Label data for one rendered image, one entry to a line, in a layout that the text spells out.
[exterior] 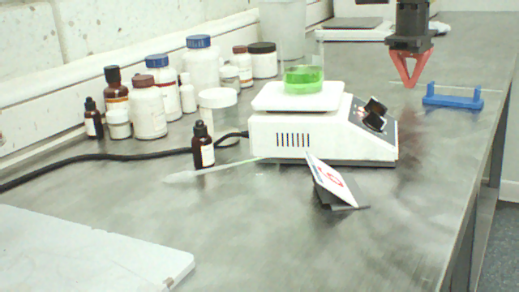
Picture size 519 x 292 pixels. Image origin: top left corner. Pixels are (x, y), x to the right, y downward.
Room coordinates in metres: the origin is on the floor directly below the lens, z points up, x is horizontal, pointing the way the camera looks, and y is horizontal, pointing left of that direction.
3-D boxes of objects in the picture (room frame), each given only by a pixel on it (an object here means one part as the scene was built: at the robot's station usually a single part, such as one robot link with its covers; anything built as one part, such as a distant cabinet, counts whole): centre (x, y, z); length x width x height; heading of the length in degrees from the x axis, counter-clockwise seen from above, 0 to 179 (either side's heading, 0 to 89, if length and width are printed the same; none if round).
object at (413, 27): (0.92, -0.27, 0.89); 0.10 x 0.07 x 0.07; 144
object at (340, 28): (1.58, -0.32, 0.77); 0.26 x 0.19 x 0.05; 67
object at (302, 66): (0.71, -0.06, 0.88); 0.07 x 0.06 x 0.08; 171
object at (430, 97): (0.87, -0.34, 0.77); 0.10 x 0.03 x 0.04; 55
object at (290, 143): (0.71, -0.08, 0.79); 0.22 x 0.13 x 0.08; 76
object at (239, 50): (1.10, 0.04, 0.79); 0.05 x 0.05 x 0.09
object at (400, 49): (0.93, -0.28, 0.82); 0.07 x 0.07 x 0.09; 54
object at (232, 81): (1.04, 0.06, 0.78); 0.05 x 0.05 x 0.05
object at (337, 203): (0.56, -0.08, 0.77); 0.09 x 0.06 x 0.04; 4
